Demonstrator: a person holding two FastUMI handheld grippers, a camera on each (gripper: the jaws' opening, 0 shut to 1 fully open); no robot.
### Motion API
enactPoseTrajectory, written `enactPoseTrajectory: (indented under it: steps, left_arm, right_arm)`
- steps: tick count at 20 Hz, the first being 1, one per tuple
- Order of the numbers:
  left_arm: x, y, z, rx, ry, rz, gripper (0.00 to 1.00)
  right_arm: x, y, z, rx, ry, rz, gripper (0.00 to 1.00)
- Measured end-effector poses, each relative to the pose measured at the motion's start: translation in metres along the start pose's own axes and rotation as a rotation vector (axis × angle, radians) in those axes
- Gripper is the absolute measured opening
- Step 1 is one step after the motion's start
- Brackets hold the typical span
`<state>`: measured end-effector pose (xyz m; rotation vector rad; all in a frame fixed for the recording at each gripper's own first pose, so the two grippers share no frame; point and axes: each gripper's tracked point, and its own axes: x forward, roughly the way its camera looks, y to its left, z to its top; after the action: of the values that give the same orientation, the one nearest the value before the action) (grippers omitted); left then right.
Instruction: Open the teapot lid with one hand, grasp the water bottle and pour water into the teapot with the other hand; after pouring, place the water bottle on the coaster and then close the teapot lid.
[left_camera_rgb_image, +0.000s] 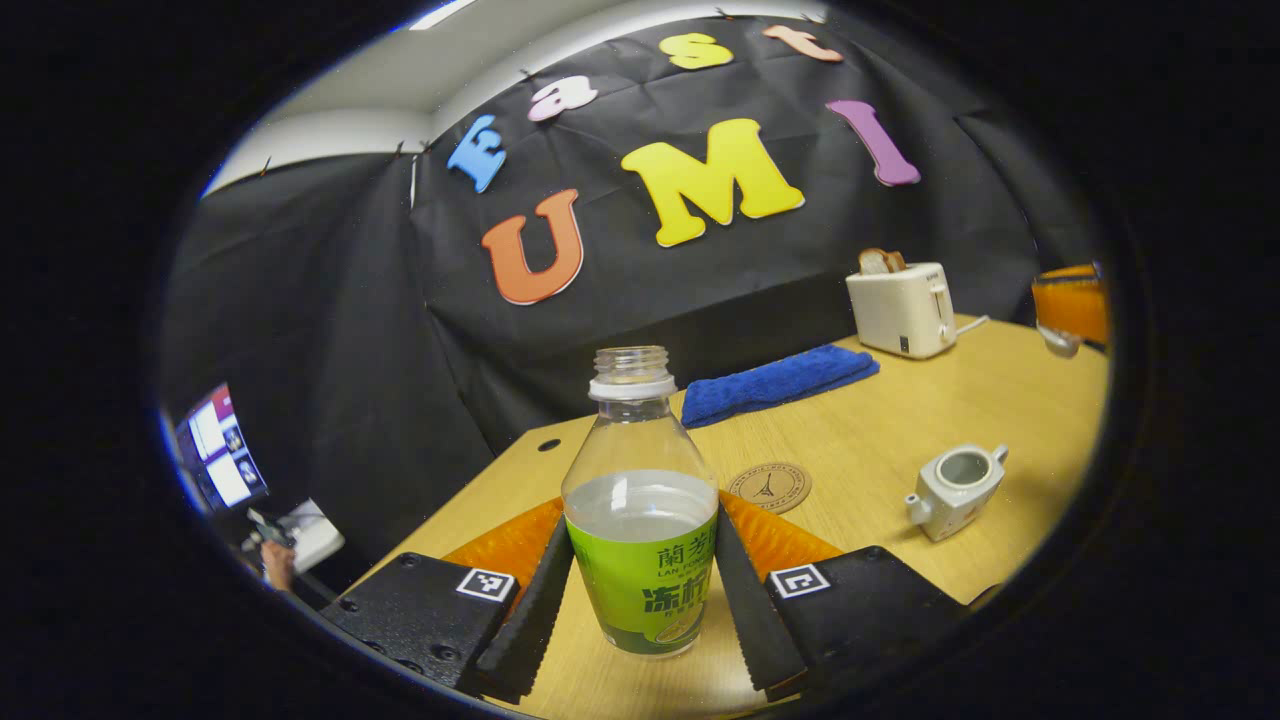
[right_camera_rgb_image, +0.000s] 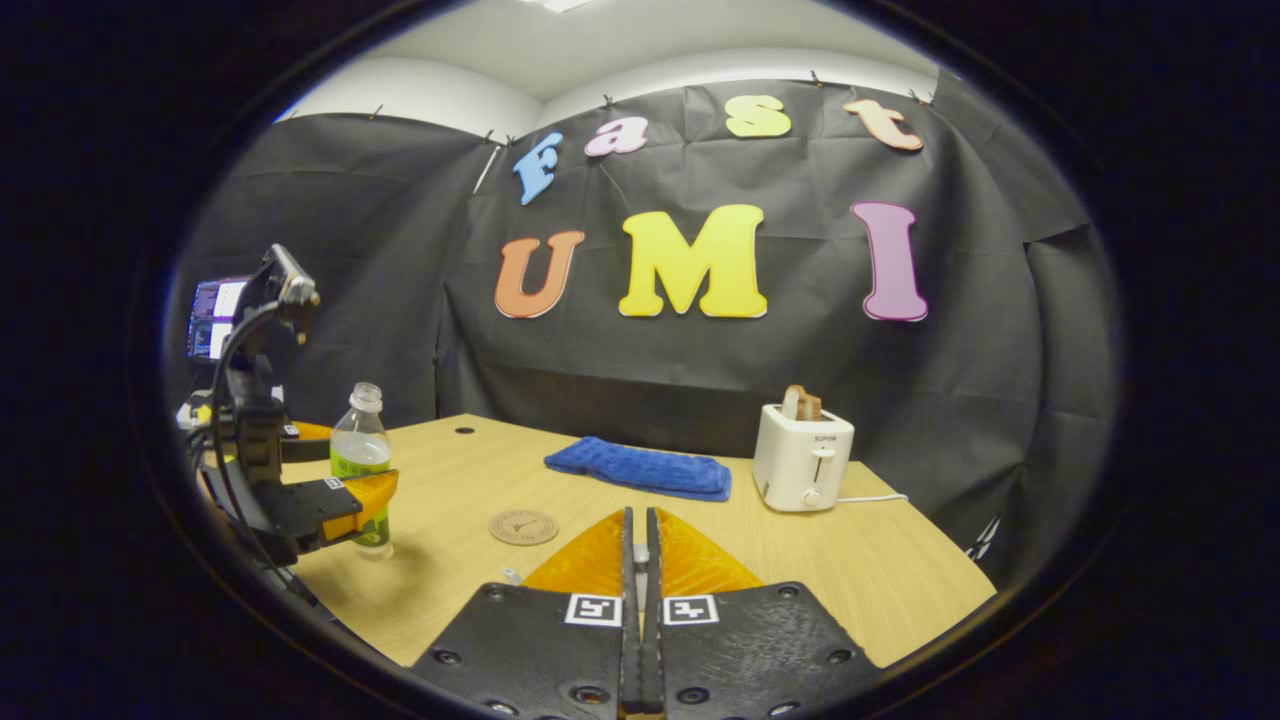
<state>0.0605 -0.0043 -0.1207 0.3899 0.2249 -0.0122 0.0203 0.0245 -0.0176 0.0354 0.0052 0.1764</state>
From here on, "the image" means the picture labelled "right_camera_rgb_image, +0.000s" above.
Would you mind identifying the white toaster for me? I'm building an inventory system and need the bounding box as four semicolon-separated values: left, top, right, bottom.
751;402;857;514

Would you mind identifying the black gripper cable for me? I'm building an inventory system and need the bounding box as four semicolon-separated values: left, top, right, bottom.
207;298;286;561

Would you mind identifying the blue towel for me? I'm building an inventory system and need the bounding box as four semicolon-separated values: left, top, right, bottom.
543;435;733;503

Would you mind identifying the round wooden coaster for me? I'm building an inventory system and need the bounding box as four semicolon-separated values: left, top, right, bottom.
488;508;561;548

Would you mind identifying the green label water bottle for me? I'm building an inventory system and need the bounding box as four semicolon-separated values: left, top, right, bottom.
329;382;394;558

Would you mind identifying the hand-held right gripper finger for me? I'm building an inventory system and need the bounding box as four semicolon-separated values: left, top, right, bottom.
410;507;641;719
645;507;886;719

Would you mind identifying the computer monitor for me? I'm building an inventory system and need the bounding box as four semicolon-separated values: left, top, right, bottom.
186;277;251;362

